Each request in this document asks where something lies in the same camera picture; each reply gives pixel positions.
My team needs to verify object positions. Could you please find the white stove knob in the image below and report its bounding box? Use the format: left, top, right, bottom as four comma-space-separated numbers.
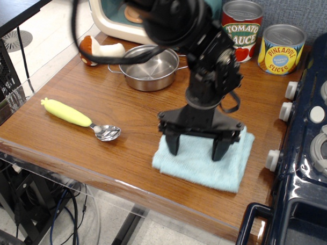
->
265, 150, 281, 172
279, 102, 293, 122
285, 81, 298, 100

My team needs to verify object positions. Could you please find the white stove knob front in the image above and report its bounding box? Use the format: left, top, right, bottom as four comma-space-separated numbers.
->
265, 150, 281, 172

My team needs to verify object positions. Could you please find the pineapple slices can yellow label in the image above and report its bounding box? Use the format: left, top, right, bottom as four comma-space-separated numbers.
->
257, 24, 307, 75

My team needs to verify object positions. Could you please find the light blue towel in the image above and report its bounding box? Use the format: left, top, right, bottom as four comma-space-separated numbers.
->
152, 128, 255, 193

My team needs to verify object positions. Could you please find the black desk at left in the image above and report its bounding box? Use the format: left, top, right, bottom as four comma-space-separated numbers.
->
0, 0, 52, 102

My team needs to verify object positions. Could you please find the plush mushroom toy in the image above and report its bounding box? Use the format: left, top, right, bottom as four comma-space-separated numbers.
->
79, 35, 126, 58

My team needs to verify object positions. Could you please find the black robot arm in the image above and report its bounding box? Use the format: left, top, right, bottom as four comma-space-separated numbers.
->
124, 0, 244, 161

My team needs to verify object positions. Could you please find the black cable under table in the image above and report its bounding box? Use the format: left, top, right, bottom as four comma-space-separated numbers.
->
31, 184, 90, 245

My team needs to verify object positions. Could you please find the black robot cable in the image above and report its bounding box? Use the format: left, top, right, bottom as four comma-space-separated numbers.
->
69, 0, 168, 68

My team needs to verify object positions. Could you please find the spoon with yellow-green handle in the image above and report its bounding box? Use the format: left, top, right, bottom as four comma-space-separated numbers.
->
41, 98, 121, 142

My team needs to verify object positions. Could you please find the white stove knob middle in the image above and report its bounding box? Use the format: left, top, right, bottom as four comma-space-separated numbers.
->
279, 102, 293, 122

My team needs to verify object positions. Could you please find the small stainless steel pot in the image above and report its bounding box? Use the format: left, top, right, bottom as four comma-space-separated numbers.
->
108, 49, 188, 92

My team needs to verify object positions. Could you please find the tomato sauce can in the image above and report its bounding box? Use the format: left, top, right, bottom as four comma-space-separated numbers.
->
221, 0, 264, 63

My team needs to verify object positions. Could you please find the toy microwave oven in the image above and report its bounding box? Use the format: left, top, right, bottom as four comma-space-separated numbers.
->
88, 0, 226, 48

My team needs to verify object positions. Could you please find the white stove knob rear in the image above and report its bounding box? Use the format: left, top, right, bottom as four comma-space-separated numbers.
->
285, 81, 298, 100

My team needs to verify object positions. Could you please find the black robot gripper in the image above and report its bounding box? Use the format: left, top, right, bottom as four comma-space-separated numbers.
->
158, 50, 244, 161

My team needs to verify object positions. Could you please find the blue cable under table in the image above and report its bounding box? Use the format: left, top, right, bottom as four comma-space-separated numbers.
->
47, 189, 79, 245

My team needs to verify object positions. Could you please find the dark blue toy stove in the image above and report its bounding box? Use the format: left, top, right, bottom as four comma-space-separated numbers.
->
235, 33, 327, 245

